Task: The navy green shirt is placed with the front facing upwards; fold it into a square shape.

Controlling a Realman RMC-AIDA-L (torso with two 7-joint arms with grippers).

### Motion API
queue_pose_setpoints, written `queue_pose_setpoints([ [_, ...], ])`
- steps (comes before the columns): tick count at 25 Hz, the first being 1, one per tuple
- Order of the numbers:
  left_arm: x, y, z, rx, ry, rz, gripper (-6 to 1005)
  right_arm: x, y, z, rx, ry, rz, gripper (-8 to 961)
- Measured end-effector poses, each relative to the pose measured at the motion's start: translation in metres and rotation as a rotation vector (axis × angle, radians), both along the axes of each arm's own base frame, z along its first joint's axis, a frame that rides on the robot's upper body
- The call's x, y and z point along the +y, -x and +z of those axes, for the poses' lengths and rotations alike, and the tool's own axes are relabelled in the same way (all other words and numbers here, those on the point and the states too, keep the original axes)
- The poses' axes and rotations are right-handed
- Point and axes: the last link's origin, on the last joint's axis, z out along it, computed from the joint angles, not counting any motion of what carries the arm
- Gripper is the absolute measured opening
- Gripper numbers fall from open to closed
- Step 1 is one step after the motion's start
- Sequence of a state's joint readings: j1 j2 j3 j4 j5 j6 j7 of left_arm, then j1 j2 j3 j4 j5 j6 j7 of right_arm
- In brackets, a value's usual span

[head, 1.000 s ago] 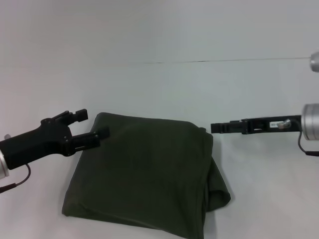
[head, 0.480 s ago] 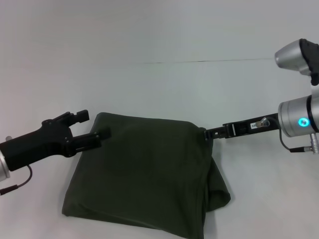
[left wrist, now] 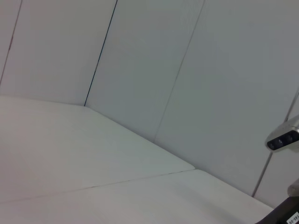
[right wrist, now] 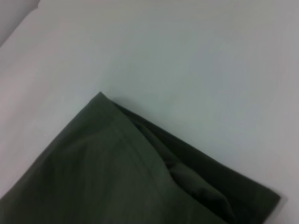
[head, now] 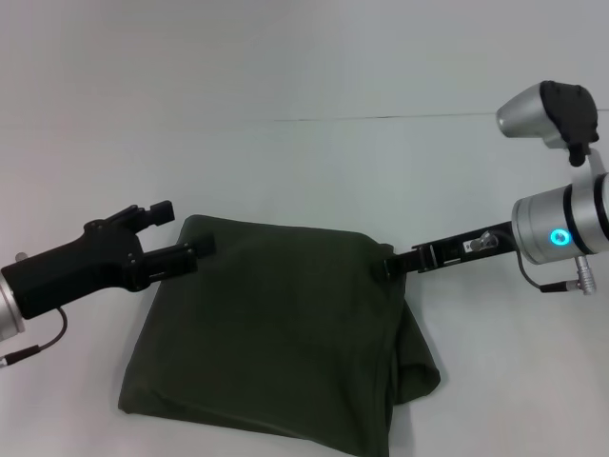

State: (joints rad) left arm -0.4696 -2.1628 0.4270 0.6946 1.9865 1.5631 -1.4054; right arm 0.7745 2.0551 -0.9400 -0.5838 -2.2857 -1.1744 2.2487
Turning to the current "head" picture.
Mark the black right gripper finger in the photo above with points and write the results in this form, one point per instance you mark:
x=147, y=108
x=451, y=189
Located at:
x=409, y=262

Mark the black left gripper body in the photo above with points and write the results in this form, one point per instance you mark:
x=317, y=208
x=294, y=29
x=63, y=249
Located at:
x=76, y=271

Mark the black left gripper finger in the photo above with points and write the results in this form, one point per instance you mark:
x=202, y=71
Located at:
x=143, y=216
x=176, y=259

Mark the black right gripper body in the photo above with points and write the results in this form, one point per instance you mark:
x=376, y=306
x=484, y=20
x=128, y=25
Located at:
x=471, y=247

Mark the dark green FREE! t-shirt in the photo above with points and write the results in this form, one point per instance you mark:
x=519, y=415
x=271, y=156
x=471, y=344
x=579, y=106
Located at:
x=285, y=323

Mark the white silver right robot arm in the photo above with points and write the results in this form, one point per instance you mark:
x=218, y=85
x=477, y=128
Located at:
x=566, y=224

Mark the silver right gripper knob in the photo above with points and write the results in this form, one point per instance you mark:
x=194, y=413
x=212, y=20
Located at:
x=480, y=244

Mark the silver gripper knob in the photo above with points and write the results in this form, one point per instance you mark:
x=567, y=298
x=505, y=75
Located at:
x=480, y=244
x=21, y=257

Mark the silver left gripper knob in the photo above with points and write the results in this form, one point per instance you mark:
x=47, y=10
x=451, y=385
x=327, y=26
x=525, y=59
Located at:
x=21, y=257

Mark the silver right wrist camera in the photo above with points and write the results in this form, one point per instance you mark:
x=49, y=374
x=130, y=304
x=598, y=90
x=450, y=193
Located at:
x=552, y=116

